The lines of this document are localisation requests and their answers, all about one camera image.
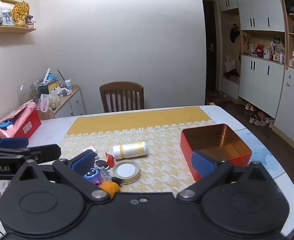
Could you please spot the low white bench cabinet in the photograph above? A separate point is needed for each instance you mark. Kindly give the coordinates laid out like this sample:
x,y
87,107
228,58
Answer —
x,y
230,90

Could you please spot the brown wooden chair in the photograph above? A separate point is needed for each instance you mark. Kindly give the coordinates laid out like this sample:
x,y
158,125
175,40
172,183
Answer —
x,y
122,87

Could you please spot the small dark figurine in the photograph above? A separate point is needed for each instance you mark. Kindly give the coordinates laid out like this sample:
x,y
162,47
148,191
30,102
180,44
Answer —
x,y
30,22

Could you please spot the blue yellow container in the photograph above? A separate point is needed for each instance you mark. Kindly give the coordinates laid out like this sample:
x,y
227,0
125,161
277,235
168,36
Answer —
x,y
50,85

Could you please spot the small white upper cabinet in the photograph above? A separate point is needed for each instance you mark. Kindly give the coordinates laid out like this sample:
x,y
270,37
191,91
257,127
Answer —
x,y
228,1

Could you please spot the golden ornament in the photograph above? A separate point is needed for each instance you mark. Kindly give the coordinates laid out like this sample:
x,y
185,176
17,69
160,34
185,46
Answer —
x,y
19,13

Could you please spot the red bag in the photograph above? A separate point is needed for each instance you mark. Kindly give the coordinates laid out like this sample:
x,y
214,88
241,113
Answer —
x,y
259,50

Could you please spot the white lower cabinet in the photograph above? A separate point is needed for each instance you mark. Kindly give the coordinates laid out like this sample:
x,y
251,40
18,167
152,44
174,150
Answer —
x,y
259,85

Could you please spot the round gold tin lid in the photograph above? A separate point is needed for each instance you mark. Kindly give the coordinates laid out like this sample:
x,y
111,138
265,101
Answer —
x,y
125,172

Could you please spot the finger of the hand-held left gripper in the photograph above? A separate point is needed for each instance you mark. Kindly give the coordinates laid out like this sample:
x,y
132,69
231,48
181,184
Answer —
x,y
46,151
13,142

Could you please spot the pink sticky note pad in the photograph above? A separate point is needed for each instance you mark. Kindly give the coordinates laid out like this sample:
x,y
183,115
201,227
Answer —
x,y
92,150

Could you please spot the pink shoe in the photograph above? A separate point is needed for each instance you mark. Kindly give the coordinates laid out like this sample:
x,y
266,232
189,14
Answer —
x,y
250,107

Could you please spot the white tall cabinet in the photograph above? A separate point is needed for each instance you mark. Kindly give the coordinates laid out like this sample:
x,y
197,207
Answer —
x,y
292,105

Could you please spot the yellow table runner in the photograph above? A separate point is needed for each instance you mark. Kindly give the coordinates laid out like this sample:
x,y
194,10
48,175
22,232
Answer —
x,y
137,120

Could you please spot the blue soft item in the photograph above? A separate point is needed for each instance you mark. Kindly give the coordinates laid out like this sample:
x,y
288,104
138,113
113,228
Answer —
x,y
5,125

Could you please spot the red candy wrapper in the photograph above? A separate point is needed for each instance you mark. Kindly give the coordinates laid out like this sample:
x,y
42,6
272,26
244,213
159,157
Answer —
x,y
110,160

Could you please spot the white tote bag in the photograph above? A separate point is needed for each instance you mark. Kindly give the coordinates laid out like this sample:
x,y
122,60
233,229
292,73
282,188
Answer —
x,y
230,65

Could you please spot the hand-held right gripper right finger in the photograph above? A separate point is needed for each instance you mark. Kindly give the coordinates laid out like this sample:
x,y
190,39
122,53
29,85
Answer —
x,y
202,163

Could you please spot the white sneaker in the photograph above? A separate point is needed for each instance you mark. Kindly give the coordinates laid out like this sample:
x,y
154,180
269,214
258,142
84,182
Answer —
x,y
260,122
252,120

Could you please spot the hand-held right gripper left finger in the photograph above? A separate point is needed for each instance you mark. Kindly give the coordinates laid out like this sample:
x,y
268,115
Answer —
x,y
83,161

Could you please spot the small photo frame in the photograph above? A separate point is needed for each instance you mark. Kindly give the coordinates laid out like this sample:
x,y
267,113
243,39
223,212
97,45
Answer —
x,y
6,16

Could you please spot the large white upper cabinet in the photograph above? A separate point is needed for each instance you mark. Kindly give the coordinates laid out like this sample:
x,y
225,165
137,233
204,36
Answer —
x,y
259,5

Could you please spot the orange mandarin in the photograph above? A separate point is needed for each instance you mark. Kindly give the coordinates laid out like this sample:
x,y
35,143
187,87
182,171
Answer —
x,y
110,187

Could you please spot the white yellow plastic bottle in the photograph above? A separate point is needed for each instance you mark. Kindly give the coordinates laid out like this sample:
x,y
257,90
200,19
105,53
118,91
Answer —
x,y
132,149

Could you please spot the red tin box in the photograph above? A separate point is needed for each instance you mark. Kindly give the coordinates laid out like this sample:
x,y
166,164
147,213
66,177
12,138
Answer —
x,y
212,142

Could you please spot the black hanging bag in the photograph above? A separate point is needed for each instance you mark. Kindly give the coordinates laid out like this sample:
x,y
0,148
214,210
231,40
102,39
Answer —
x,y
234,33

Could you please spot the silver nail clipper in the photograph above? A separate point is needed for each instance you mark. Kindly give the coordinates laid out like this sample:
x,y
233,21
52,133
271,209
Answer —
x,y
105,173

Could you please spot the clear plastic bag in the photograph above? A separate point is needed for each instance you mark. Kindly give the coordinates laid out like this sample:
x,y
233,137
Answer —
x,y
48,102

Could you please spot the silver door lock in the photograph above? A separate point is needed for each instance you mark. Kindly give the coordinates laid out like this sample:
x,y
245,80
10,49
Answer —
x,y
211,47

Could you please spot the white sunglasses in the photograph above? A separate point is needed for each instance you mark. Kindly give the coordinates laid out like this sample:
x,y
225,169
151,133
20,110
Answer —
x,y
100,163

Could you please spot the wooden wall shelf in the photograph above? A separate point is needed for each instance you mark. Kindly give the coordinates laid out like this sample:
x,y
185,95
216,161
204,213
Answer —
x,y
11,30

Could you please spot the white pen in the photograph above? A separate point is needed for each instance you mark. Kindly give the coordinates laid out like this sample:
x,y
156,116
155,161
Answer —
x,y
46,75

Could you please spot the red box with pink cloth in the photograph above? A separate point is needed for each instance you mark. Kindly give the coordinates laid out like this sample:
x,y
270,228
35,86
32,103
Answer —
x,y
24,107

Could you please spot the red storage box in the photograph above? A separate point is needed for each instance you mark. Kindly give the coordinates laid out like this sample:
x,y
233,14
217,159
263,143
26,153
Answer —
x,y
28,126

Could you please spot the patterned doormat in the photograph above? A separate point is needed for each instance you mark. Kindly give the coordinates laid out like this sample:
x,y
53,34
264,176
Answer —
x,y
217,96

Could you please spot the clear glass dome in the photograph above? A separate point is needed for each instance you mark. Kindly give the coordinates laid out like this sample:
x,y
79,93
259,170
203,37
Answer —
x,y
26,90

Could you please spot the small printed carton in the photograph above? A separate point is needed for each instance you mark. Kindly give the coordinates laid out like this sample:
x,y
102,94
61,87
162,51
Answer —
x,y
68,85

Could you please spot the purple blue toy figure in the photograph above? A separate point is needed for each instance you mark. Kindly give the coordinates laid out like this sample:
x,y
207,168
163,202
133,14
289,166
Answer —
x,y
93,176

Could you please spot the dark door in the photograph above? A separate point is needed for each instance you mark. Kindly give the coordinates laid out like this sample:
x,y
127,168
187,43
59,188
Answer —
x,y
209,25

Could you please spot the white drawer cabinet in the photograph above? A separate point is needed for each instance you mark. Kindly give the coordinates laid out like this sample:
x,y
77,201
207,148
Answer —
x,y
72,105

